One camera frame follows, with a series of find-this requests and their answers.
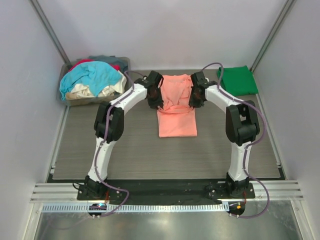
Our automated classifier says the salmon pink t-shirt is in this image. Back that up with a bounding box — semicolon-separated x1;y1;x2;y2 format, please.
157;74;197;138

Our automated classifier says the clear plastic bin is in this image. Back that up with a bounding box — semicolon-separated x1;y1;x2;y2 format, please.
56;55;130;106

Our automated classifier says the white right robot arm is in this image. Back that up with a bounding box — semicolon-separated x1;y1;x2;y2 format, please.
189;71;260;198

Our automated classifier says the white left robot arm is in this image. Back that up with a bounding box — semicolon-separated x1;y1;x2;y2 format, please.
77;70;164;200

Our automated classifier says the cream white t-shirt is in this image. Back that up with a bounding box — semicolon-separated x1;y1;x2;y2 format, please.
69;71;127;98

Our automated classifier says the dark teal t-shirt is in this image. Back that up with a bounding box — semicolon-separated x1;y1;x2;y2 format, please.
88;55;129;72

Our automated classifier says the red t-shirt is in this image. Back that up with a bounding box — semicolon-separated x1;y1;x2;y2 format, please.
68;59;121;72

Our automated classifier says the folded green t-shirt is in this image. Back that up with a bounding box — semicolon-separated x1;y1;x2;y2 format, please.
217;65;259;97

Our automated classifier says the turquoise t-shirt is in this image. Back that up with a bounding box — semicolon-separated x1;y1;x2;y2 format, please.
59;61;121;99

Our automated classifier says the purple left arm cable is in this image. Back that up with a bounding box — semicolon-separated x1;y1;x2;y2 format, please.
86;70;151;218

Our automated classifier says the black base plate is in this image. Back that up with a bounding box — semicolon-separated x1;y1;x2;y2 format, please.
76;178;256;206

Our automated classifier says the white slotted cable duct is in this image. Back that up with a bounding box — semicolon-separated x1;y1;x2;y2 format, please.
42;202;229;214

